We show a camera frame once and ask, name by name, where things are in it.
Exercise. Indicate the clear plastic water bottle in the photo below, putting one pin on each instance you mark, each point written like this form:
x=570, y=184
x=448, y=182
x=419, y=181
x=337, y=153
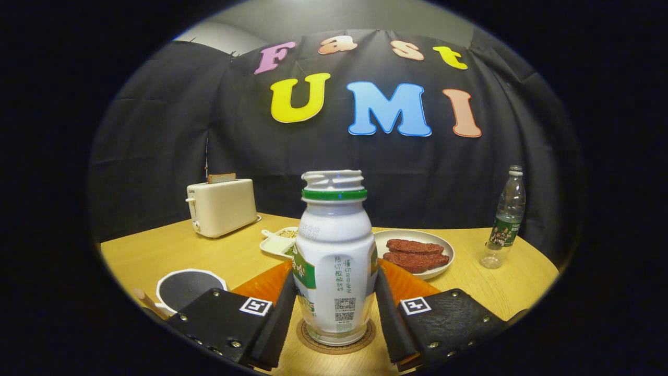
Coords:
x=505, y=230

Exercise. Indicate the white round plate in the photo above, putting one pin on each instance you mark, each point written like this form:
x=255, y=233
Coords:
x=443, y=250

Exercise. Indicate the red-brown meat slice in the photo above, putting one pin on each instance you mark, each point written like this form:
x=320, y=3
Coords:
x=415, y=262
x=415, y=246

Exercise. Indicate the round cork coaster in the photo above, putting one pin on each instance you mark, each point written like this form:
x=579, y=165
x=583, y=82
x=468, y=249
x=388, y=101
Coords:
x=334, y=350

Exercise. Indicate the cream toaster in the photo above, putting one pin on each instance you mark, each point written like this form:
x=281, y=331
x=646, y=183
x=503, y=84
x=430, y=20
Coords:
x=224, y=206

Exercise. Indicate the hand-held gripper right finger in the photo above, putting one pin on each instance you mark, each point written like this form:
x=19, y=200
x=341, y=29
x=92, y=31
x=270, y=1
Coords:
x=391, y=329

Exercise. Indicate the bread slice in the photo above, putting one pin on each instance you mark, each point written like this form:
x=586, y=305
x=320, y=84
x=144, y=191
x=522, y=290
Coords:
x=222, y=178

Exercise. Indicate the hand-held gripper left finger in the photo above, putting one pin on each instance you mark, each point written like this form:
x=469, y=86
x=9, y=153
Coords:
x=274, y=329

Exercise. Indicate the white divided condiment dish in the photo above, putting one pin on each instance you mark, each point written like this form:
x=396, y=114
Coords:
x=274, y=245

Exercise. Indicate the wooden table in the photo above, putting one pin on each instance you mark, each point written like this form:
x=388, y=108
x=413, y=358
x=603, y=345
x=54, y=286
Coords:
x=235, y=256

